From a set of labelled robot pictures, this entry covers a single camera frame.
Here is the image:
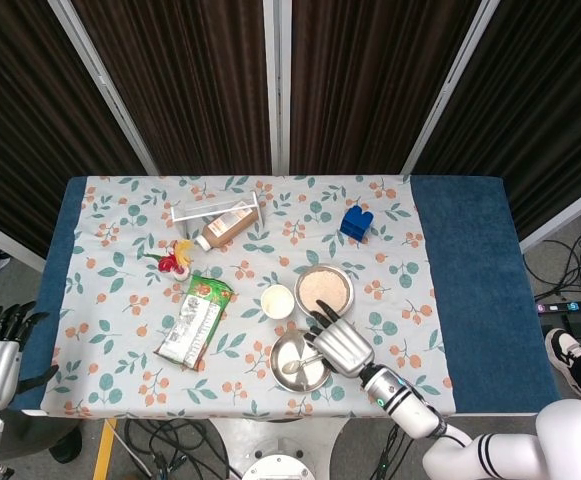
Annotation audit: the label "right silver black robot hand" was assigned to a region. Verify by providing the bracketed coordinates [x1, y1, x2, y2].
[305, 299, 376, 379]

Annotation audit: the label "metal spoon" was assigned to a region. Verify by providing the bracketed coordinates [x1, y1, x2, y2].
[282, 352, 324, 376]

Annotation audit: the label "metal bowl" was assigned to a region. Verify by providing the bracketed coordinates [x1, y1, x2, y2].
[293, 263, 357, 320]

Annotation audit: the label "uncooked rice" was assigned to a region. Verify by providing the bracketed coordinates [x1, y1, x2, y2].
[299, 268, 350, 315]

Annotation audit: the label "white paper cup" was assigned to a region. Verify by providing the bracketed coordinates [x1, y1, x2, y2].
[260, 283, 296, 321]

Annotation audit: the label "round metal plate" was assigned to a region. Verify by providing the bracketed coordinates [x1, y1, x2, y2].
[269, 327, 335, 394]

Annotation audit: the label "blue toy block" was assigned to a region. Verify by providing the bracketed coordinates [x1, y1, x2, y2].
[339, 203, 375, 244]

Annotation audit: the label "floral tablecloth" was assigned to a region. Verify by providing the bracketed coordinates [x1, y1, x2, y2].
[39, 174, 457, 419]

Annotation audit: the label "green snack bag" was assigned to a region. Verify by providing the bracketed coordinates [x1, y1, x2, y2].
[153, 273, 235, 373]

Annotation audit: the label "blue table cover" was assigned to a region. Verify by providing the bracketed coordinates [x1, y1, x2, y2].
[7, 174, 561, 417]

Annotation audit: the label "brown liquid bottle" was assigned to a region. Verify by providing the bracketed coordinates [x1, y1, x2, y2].
[195, 200, 261, 252]

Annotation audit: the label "red yellow feather shuttlecock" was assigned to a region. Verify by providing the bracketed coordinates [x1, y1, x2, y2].
[142, 238, 196, 280]

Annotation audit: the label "white black sneaker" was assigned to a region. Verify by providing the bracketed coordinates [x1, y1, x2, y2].
[544, 327, 581, 401]

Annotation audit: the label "dark folding screen panel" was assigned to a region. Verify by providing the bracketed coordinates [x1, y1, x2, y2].
[263, 0, 501, 177]
[47, 0, 291, 177]
[0, 0, 160, 274]
[400, 0, 581, 254]

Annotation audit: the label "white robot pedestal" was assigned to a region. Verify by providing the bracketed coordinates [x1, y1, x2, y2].
[208, 417, 350, 480]

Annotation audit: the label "white wire mesh basket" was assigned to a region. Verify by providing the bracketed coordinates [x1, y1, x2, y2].
[170, 190, 266, 237]

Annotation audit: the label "black cables under table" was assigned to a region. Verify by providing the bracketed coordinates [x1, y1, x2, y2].
[119, 417, 234, 480]

